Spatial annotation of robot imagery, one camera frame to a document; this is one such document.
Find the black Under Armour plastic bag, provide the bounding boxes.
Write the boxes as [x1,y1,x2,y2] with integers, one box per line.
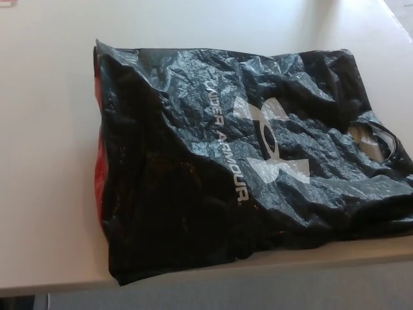
[92,37,413,278]

